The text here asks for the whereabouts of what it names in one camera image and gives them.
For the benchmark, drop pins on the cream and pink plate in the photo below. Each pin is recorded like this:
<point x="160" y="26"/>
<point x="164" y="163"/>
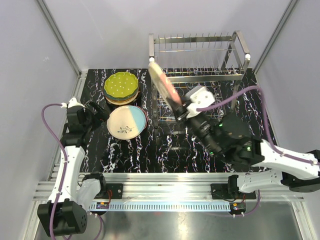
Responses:
<point x="164" y="85"/>

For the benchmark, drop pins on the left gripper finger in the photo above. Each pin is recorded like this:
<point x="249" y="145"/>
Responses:
<point x="97" y="108"/>
<point x="103" y="115"/>

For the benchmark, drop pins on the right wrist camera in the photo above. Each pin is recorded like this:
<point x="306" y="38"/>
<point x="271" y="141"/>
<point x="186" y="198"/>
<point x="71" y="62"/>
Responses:
<point x="200" y="97"/>

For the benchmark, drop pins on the green dotted scalloped plate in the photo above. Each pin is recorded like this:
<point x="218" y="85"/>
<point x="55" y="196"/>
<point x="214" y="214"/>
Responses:
<point x="121" y="85"/>

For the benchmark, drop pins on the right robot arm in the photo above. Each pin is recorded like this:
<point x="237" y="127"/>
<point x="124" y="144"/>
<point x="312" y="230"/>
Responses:
<point x="230" y="139"/>

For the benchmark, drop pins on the aluminium frame post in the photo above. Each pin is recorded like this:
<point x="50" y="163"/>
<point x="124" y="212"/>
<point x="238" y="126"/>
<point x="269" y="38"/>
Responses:
<point x="43" y="7"/>
<point x="276" y="33"/>

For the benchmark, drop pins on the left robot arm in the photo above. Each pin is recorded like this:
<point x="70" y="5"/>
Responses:
<point x="65" y="213"/>

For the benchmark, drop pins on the pink dotted scalloped plate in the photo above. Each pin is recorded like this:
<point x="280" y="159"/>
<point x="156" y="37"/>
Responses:
<point x="147" y="120"/>

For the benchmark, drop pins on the right aluminium frame post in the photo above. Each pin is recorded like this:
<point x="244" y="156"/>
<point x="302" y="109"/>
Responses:
<point x="276" y="33"/>

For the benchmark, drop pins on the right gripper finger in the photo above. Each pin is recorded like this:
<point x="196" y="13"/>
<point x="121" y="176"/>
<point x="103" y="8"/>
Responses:
<point x="181" y="118"/>
<point x="181" y="106"/>

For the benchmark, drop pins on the left aluminium frame post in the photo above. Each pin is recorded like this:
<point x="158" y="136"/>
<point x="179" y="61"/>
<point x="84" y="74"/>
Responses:
<point x="43" y="7"/>

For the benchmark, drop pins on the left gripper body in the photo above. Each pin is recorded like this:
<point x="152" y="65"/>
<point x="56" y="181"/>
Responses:
<point x="92" y="122"/>

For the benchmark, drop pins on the teal plate in stack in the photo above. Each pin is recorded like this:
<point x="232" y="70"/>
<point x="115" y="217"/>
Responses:
<point x="120" y="95"/>

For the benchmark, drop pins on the black striped bottom plate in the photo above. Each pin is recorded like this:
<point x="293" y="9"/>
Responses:
<point x="133" y="102"/>

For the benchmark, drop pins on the slotted cable duct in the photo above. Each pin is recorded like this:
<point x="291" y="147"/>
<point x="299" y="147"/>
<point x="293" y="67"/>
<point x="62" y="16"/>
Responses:
<point x="140" y="206"/>

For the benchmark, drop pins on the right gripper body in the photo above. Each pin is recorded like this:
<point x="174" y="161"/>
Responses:
<point x="182" y="112"/>

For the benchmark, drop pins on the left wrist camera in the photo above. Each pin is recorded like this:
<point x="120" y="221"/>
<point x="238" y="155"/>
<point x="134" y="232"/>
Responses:
<point x="73" y="103"/>

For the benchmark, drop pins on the black marble mat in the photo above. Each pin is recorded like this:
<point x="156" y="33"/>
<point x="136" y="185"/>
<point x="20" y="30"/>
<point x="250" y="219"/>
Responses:
<point x="164" y="146"/>

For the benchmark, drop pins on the cream and blue plate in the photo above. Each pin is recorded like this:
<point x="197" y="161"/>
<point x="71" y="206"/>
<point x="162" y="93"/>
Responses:
<point x="126" y="122"/>

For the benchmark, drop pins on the aluminium mounting rail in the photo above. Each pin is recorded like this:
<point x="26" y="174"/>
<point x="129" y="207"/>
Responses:
<point x="158" y="187"/>

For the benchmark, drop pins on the tan yellow plate in stack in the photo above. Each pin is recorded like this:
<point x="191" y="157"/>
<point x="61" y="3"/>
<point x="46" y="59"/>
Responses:
<point x="123" y="102"/>

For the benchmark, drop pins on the steel dish rack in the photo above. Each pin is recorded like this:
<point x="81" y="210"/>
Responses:
<point x="200" y="58"/>

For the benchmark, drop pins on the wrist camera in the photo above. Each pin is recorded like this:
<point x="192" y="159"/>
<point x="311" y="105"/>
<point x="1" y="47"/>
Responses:
<point x="200" y="97"/>
<point x="73" y="103"/>

